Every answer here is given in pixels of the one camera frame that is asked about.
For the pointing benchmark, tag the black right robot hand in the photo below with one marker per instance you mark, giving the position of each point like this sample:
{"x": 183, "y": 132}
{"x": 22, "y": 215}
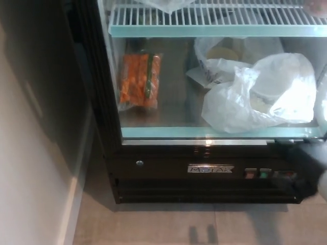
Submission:
{"x": 306, "y": 166}

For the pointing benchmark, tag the black glass-door refrigerator body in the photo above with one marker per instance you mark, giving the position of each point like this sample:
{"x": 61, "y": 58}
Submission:
{"x": 153, "y": 180}

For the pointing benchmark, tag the round silver door lock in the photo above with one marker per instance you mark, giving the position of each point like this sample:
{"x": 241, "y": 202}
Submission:
{"x": 139, "y": 163}

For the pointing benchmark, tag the black temperature controller display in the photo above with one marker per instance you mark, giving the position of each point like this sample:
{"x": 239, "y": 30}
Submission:
{"x": 283, "y": 174}

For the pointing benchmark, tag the white plastic bag at edge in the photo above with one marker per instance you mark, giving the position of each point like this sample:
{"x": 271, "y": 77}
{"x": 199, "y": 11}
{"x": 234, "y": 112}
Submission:
{"x": 322, "y": 102}

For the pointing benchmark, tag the large white plastic bag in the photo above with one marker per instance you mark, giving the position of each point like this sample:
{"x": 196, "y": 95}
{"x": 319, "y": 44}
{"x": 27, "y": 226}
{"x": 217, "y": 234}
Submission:
{"x": 281, "y": 97}

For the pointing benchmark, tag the silver Motak logo plate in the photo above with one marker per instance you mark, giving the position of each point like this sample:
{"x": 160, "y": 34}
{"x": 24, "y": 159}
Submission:
{"x": 210, "y": 169}

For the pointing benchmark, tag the teal-edged steel bottom shelf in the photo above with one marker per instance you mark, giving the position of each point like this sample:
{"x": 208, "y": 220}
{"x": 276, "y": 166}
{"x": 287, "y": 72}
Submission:
{"x": 178, "y": 132}

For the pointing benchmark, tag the plastic bag with round container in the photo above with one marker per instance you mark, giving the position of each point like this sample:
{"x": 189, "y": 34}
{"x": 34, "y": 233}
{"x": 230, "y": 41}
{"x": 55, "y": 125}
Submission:
{"x": 217, "y": 54}

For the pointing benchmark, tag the red food item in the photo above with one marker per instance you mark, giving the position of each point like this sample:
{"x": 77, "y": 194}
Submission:
{"x": 318, "y": 6}

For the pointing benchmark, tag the bag of orange carrots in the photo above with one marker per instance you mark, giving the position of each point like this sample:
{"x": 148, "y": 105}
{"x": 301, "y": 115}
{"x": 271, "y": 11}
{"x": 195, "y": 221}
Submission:
{"x": 138, "y": 79}

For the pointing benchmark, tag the clear plastic bag on shelf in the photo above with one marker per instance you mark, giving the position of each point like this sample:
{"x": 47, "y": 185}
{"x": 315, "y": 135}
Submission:
{"x": 166, "y": 4}

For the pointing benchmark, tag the green rocker switch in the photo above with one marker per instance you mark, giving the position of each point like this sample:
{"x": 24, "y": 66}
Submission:
{"x": 265, "y": 173}

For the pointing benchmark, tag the orange rocker switch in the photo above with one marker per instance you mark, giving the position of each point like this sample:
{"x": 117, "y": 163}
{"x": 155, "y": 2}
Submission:
{"x": 250, "y": 173}

